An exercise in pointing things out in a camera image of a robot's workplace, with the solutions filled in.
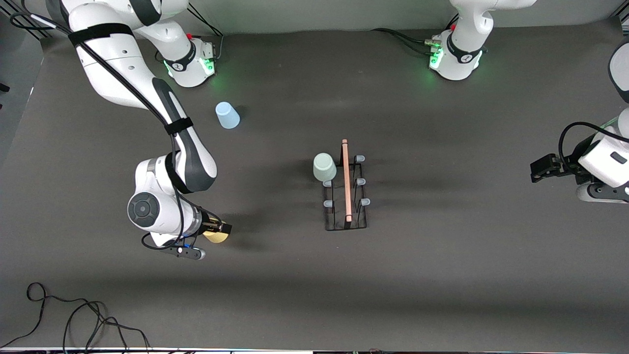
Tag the yellow plastic cup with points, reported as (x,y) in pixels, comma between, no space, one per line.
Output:
(217,238)

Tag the light blue plastic cup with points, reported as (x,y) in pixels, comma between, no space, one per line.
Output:
(227,116)

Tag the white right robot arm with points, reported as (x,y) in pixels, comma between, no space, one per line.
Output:
(123,64)

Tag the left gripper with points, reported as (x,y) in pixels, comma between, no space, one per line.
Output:
(571,156)

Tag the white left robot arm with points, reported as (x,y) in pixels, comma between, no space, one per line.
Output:
(462,46)

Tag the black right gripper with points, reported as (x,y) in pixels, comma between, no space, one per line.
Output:
(210,225)

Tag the pale green plastic cup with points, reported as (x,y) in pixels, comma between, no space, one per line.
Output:
(324,167)

